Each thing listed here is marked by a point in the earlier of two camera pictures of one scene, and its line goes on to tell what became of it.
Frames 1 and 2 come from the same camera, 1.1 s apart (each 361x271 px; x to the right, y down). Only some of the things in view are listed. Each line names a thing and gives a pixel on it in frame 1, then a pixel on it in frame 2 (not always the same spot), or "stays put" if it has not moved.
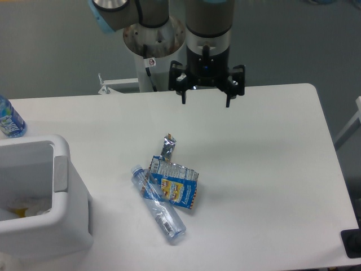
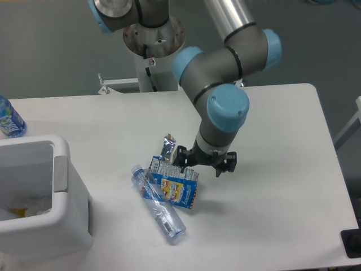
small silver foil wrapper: (169, 144) stays put
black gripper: (207, 71) to (197, 156)
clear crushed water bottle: (172, 226) stays put
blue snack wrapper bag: (176, 183) stays put
